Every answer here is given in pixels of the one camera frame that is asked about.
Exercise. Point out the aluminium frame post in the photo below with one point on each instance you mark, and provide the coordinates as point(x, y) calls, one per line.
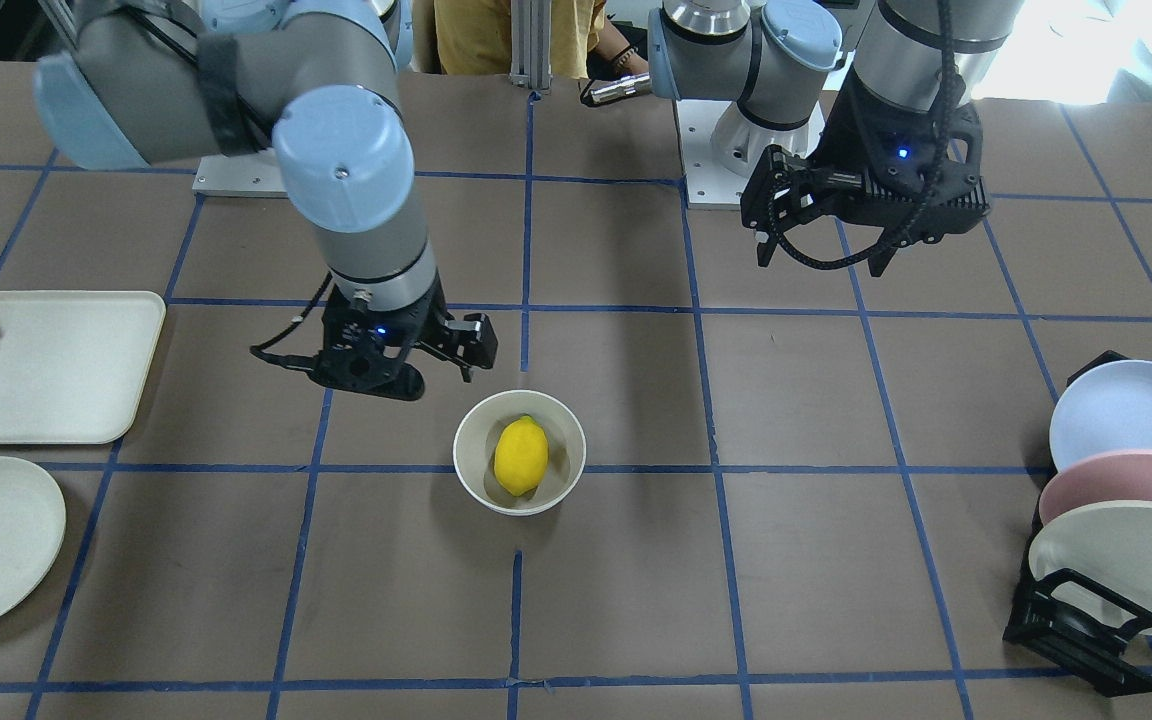
point(533, 45)

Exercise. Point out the cream plate in rack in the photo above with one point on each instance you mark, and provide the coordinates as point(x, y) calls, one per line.
point(1108, 542)

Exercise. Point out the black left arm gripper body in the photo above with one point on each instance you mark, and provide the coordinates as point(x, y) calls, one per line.
point(848, 146)

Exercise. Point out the white ceramic bowl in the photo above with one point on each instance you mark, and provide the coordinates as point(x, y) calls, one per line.
point(477, 435)

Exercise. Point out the pink plate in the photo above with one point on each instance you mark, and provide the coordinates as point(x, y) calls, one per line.
point(1124, 475)

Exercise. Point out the yellow lemon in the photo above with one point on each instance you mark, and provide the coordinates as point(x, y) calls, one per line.
point(521, 456)

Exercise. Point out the black dish rack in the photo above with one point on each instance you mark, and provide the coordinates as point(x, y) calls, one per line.
point(1073, 638)

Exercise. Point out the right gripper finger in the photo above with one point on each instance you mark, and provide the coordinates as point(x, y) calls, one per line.
point(469, 343)

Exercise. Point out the person in yellow shirt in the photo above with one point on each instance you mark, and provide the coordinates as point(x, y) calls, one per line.
point(481, 38)

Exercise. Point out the lavender plate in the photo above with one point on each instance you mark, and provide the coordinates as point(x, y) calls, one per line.
point(1107, 409)

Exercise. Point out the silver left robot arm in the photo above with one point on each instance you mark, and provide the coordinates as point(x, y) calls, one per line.
point(777, 59)

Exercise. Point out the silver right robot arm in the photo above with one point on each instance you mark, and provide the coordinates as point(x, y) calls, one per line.
point(315, 83)

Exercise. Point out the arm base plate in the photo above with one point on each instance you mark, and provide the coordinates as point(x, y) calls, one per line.
point(251, 176)
point(719, 148)

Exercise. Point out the cream rectangular tray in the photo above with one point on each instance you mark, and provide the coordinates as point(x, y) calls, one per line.
point(73, 364)

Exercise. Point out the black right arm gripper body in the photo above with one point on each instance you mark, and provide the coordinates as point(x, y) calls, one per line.
point(457, 337)

